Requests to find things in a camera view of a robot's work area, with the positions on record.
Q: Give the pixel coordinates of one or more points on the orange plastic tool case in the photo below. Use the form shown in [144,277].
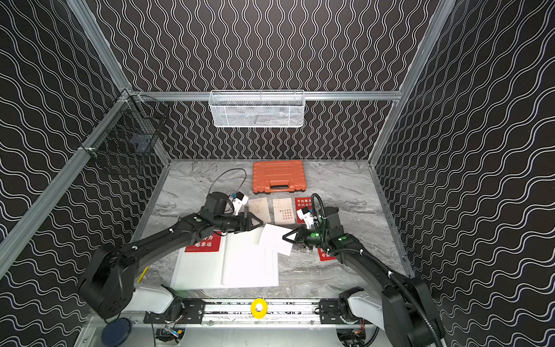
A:
[278,176]

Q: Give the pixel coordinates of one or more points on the beige card gold characters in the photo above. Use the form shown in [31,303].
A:
[260,208]

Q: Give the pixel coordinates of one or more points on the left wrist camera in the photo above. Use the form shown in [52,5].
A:
[239,201]

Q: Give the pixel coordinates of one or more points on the black wire mesh basket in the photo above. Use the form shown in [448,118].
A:
[127,146]

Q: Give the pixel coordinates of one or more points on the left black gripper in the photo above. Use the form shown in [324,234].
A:
[245,222]

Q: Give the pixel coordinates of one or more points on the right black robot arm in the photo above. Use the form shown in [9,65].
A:
[409,314]

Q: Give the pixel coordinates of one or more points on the white wire mesh basket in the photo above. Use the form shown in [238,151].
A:
[257,108]

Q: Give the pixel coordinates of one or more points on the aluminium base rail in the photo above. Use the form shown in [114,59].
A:
[282,313]

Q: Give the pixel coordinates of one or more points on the beige card small red text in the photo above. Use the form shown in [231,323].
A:
[283,211]

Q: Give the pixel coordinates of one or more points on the red card right side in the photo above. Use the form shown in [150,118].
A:
[323,256]

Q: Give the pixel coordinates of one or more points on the dark blue round disc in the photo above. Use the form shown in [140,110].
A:
[116,332]

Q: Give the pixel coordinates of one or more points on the red card top row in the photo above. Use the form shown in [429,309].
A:
[300,205]

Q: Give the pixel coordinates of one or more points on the yellow tape roll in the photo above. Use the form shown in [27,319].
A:
[259,308]

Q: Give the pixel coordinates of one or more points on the red card gold characters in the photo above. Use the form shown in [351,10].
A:
[209,244]

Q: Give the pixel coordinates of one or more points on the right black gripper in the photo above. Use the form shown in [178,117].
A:
[298,243]

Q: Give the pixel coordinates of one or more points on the yellow pencil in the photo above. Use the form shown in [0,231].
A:
[140,279]

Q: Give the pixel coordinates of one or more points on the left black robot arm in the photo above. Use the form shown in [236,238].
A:
[107,285]

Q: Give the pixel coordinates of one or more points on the white photo album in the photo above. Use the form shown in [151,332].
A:
[240,263]

